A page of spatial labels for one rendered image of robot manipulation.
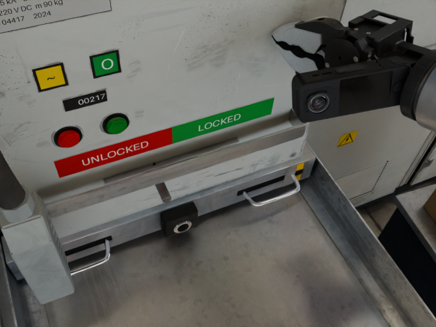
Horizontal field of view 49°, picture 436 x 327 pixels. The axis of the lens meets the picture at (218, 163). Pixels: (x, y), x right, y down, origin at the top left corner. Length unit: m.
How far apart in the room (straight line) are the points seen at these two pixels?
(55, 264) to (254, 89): 0.35
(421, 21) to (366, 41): 0.75
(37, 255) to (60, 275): 0.07
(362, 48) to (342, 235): 0.45
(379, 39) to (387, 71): 0.05
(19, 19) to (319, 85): 0.29
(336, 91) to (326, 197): 0.45
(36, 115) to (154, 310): 0.37
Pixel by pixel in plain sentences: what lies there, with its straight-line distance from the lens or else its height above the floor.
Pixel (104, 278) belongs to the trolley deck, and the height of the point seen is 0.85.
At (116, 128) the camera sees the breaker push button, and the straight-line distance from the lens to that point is 0.62.
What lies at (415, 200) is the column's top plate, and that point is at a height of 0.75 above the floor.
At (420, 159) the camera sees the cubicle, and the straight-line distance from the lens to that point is 1.97.
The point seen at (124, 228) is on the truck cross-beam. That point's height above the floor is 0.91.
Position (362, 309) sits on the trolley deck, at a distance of 0.85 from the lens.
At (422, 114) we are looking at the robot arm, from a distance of 0.50.
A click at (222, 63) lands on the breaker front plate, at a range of 0.62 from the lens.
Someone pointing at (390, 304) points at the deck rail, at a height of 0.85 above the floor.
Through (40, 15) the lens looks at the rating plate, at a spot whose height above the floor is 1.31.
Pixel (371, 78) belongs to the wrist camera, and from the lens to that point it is 0.49.
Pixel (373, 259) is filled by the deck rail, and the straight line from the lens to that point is 0.86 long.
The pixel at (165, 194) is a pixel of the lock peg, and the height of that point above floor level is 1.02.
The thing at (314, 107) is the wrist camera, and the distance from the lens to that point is 0.48.
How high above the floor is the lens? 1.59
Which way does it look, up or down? 52 degrees down
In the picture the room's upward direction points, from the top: 5 degrees clockwise
